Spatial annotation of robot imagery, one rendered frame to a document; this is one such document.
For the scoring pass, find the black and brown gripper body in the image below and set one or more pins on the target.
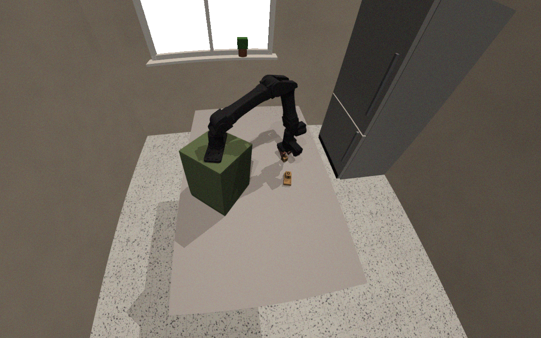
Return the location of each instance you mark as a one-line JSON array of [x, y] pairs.
[[281, 148]]

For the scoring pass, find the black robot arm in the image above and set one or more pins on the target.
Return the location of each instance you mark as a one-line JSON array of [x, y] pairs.
[[270, 86]]

